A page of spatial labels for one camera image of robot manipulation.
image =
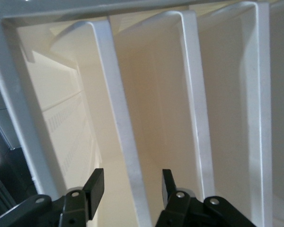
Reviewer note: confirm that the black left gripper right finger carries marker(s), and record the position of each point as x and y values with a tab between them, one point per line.
187	210

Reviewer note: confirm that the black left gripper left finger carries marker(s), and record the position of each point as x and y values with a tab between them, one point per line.
71	208

